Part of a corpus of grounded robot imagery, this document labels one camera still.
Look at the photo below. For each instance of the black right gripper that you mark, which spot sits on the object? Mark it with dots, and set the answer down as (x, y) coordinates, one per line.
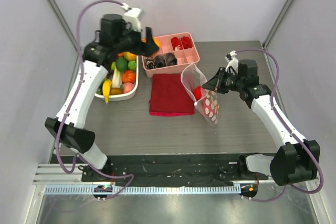
(221, 80)

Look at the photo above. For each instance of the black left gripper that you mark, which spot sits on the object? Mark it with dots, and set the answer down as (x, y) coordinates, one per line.
(145, 49)

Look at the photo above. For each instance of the orange fruit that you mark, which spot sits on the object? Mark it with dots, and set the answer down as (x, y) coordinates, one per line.
(157, 42)

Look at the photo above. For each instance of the yellow green mango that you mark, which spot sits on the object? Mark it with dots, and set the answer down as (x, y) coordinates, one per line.
(129, 56)

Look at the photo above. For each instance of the clear polka dot zip bag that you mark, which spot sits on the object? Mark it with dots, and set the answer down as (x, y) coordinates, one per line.
(192, 77)

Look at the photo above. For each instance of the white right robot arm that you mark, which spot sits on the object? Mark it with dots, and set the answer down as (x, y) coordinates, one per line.
(296, 158)

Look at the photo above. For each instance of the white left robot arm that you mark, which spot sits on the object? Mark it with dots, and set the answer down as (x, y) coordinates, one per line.
(68, 126)

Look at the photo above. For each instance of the green lemon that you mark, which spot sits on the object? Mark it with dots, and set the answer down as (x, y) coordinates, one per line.
(132, 65)

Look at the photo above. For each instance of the pink divided organizer tray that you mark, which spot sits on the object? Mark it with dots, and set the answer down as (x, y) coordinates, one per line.
(184, 57)

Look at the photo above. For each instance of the red rolled socks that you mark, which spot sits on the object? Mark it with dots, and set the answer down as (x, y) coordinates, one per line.
(181, 43)

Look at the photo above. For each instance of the orange pumpkin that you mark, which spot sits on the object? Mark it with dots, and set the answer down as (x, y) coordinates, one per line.
(129, 76)

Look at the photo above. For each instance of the celery stalk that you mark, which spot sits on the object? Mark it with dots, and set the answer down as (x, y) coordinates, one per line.
(117, 76)

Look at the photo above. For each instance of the pink peach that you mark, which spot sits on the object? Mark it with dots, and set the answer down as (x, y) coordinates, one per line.
(128, 87)

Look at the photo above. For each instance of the red folded cloth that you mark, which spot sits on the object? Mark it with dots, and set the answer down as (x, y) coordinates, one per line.
(169, 97)

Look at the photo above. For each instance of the white perforated fruit basket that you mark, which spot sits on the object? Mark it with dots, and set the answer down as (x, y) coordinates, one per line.
(116, 94)

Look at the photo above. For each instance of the small yellow banana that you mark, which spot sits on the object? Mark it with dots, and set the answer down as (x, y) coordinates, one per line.
(106, 87)

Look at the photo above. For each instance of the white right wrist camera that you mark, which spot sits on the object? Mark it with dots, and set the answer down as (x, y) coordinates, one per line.
(232, 62)

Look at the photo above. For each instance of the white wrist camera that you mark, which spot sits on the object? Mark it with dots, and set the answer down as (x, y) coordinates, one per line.
(232, 62)
(132, 16)

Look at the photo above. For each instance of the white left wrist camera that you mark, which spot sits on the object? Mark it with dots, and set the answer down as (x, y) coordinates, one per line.
(132, 16)

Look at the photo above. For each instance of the white slotted cable duct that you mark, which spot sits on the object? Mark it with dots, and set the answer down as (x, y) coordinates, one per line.
(109, 190)

